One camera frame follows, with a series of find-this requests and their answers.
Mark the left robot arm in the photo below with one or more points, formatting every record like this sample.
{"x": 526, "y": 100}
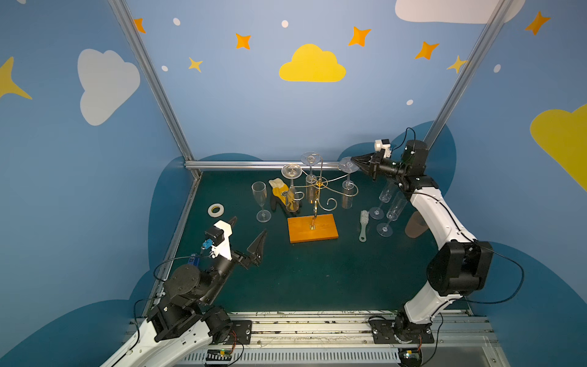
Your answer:
{"x": 185, "y": 319}

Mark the frosted brown plastic cup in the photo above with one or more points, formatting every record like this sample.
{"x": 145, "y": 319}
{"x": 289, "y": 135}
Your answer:
{"x": 416, "y": 226}

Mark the yellow black rubber glove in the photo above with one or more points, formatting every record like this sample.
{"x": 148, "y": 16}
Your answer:
{"x": 281, "y": 195}

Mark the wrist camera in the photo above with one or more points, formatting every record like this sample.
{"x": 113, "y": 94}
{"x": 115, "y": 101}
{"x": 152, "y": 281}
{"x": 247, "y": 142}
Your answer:
{"x": 217, "y": 240}
{"x": 383, "y": 148}

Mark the clear flute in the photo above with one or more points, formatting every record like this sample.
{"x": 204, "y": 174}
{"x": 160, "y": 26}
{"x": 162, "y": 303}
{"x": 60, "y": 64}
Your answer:
{"x": 310, "y": 159}
{"x": 348, "y": 187}
{"x": 396, "y": 209}
{"x": 377, "y": 212}
{"x": 260, "y": 194}
{"x": 291, "y": 172}

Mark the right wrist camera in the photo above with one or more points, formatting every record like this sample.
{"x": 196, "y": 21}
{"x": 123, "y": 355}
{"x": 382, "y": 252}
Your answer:
{"x": 383, "y": 148}

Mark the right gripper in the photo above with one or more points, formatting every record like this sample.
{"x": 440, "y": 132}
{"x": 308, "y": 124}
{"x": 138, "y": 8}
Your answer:
{"x": 375, "y": 165}

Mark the aluminium frame back bar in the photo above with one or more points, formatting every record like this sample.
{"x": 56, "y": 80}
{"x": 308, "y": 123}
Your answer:
{"x": 266, "y": 165}

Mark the white tape roll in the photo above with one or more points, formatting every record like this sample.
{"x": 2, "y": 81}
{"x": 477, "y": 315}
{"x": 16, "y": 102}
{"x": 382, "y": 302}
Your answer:
{"x": 216, "y": 210}

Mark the gold wire glass rack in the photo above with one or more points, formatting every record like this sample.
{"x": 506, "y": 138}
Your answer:
{"x": 322, "y": 184}

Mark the pale green scrub brush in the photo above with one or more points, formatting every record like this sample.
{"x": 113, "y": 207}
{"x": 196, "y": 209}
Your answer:
{"x": 363, "y": 221}

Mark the orange wooden rack base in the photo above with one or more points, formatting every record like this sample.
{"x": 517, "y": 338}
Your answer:
{"x": 312, "y": 229}

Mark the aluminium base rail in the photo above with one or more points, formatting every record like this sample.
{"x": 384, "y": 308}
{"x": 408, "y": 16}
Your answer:
{"x": 315, "y": 338}

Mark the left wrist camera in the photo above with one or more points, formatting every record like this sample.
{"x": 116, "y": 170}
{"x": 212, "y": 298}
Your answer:
{"x": 217, "y": 240}

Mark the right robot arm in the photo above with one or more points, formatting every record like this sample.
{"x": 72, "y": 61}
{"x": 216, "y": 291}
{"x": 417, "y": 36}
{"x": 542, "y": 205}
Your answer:
{"x": 461, "y": 265}

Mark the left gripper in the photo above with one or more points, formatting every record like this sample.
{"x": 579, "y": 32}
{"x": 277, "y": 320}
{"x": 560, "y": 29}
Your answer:
{"x": 239, "y": 259}

